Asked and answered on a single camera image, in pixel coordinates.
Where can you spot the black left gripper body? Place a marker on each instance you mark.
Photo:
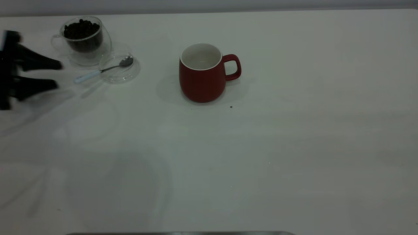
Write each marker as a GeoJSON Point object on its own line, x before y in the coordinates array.
{"type": "Point", "coordinates": [8, 71]}

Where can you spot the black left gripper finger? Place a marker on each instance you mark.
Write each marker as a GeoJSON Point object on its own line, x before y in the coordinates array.
{"type": "Point", "coordinates": [32, 88]}
{"type": "Point", "coordinates": [32, 62]}

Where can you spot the red ceramic mug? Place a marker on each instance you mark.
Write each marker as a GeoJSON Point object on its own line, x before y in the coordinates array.
{"type": "Point", "coordinates": [202, 86]}

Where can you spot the pile of dark coffee beans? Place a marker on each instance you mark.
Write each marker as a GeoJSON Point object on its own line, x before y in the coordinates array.
{"type": "Point", "coordinates": [81, 31]}

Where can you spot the clear round glass dish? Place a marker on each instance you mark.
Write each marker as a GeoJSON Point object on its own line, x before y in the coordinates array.
{"type": "Point", "coordinates": [129, 76]}

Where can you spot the clear double-wall glass cup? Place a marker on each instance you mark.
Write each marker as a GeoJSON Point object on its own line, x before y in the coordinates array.
{"type": "Point", "coordinates": [106, 45]}

